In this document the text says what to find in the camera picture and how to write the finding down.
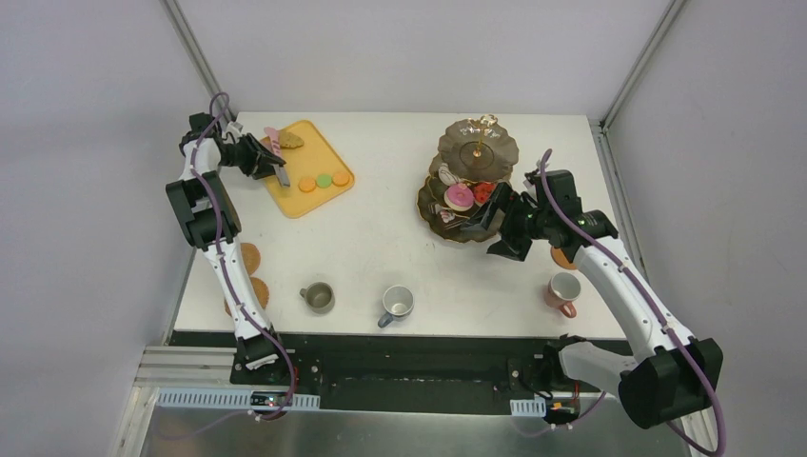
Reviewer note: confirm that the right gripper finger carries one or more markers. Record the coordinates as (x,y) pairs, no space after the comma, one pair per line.
(501,203)
(514,244)

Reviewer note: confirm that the orange round coaster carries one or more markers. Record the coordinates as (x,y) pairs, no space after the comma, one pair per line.
(560,259)

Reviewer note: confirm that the chocolate cake slice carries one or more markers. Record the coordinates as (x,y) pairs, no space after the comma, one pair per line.
(435,208)

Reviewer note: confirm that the left white cable duct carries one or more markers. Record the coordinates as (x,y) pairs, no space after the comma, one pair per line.
(220,398)

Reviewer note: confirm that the white striped donut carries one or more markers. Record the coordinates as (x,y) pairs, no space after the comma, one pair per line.
(447,177)

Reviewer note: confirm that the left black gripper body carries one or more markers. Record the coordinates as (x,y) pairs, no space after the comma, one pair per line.
(253,160)

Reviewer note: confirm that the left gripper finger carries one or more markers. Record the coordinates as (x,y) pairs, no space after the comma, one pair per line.
(260,151)
(264,169)

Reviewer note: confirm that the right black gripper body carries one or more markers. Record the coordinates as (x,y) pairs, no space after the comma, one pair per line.
(510,222)

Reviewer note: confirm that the grey small cup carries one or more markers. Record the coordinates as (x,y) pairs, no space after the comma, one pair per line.
(319,297)

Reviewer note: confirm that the white cable duct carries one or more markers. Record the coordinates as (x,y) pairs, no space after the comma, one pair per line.
(220,398)
(534,407)

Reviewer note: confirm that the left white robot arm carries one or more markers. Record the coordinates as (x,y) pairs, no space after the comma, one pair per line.
(210,223)

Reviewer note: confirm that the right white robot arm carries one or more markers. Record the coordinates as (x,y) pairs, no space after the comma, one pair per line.
(670,373)

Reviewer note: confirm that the orange sandwich cookie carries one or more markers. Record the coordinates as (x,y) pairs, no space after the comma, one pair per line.
(340,178)
(307,184)

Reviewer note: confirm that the three tier glass stand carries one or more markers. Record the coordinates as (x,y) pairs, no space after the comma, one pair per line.
(478,150)

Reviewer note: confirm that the red strawberry donut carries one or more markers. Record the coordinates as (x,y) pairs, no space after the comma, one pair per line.
(482,191)

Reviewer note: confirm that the aluminium frame rail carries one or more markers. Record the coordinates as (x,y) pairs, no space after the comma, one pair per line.
(162,366)

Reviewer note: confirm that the blue grey mug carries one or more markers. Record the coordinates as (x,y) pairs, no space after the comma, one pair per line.
(398,303)

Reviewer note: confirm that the pink mug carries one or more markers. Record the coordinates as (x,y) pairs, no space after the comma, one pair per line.
(560,293)

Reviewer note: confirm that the yellow serving tray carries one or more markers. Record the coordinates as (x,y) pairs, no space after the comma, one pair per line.
(316,157)

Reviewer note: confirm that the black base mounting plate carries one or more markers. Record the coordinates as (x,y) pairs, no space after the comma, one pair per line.
(430,374)

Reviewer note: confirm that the green sandwich cookie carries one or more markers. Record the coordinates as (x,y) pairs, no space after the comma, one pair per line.
(324,181)

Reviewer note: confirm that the right white cable duct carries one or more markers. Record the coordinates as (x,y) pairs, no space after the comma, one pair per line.
(534,407)

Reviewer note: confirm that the dark chocolate cake piece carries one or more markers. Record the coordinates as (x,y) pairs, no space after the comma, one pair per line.
(447,217)

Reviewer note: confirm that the pink frosted donut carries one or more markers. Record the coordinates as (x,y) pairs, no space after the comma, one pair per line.
(459,197)

